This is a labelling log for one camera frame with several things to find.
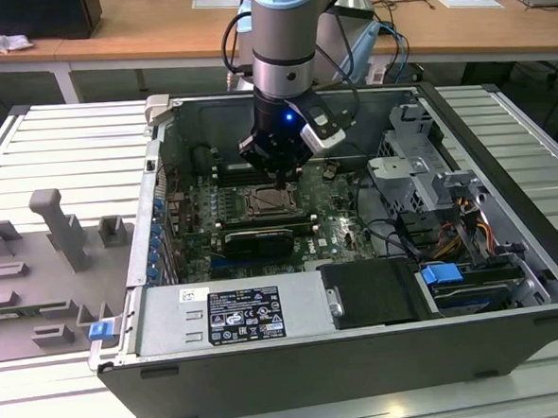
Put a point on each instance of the wooden desk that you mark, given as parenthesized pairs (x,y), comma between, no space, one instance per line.
(155,36)

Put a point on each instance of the crumpled white paper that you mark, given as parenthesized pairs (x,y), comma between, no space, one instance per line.
(5,40)

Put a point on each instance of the pale blue teach pendant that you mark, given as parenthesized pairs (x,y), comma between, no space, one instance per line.
(364,47)

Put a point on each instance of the black box on desk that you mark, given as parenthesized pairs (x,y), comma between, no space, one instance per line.
(35,15)

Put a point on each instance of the grey parts rack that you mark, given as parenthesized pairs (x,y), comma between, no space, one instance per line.
(37,280)

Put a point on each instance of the hard disk in blue carrier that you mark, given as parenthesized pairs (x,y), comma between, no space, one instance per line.
(439,274)

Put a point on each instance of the white paper sheet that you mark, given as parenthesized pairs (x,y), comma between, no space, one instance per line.
(472,3)

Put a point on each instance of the blue case latch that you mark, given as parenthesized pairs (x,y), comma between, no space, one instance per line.
(100,331)

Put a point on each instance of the blue card retention clip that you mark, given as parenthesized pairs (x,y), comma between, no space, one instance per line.
(151,274)
(153,261)
(154,247)
(156,232)

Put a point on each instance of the white clip RAM slot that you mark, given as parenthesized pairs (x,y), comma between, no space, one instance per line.
(214,176)
(315,226)
(313,216)
(214,168)

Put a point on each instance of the green motherboard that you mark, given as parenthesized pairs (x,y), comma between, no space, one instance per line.
(337,234)

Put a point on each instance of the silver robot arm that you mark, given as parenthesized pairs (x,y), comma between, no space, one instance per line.
(283,38)

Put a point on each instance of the silver disk bay cage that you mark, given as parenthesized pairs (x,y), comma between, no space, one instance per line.
(400,173)

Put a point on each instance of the grey plastic case latch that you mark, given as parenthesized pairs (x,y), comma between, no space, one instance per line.
(159,109)

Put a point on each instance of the grey power supply box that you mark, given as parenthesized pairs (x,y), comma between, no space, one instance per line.
(172,329)

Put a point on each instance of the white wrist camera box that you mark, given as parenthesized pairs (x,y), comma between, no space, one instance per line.
(322,140)

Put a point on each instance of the black plastic shroud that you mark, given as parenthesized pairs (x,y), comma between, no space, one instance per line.
(369,293)

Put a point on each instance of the white barcode sticker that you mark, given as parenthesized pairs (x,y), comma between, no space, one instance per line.
(187,295)

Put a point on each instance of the black rating label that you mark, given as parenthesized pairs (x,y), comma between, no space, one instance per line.
(245,315)

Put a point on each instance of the CPU socket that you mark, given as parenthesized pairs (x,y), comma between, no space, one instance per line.
(249,217)

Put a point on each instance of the dark grey PC case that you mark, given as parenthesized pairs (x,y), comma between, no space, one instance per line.
(317,372)

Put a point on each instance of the black clip RAM slot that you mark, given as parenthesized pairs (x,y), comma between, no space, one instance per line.
(227,218)
(227,172)
(228,226)
(232,180)

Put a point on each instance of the black graphics card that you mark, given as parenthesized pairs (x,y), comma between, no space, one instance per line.
(257,243)

